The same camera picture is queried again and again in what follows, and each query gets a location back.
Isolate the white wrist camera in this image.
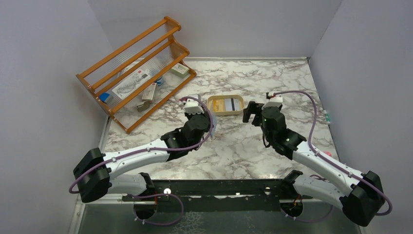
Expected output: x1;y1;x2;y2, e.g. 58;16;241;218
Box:
262;95;283;110
183;97;205;115

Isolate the tan leather card holder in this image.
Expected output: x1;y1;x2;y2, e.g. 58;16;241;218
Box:
209;121;217;139

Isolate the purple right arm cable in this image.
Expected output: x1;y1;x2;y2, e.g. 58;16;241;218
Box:
266;90;394;224

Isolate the blue white round jar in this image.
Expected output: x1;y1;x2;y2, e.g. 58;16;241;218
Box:
156;76;164;86

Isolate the orange wooden rack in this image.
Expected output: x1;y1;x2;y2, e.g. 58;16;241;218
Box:
76;16;197;133

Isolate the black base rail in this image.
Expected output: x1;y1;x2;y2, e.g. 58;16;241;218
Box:
122;179;298;212

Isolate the white printed packet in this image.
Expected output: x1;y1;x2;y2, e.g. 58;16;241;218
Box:
112;69;151;99

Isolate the white card with dark stripe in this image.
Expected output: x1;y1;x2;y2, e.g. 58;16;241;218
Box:
224;98;241;112

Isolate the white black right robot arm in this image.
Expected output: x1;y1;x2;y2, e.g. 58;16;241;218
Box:
243;101;385;227

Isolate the grey olive small object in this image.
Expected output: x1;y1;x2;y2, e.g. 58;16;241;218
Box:
136;101;152;113

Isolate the gold credit card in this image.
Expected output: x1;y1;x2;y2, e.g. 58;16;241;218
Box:
212;99;225;112

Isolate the beige oval tray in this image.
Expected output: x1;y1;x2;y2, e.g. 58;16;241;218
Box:
207;95;245;116

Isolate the blue grey eraser block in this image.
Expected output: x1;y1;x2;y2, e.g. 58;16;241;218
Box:
98;93;111;103

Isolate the green white small tube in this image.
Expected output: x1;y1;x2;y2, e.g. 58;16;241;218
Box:
323;110;331;124

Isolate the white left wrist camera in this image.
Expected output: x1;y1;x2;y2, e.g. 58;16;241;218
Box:
183;97;205;115

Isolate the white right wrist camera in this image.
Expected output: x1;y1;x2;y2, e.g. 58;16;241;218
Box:
262;95;283;110

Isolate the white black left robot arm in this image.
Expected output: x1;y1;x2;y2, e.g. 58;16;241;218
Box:
69;112;213;203

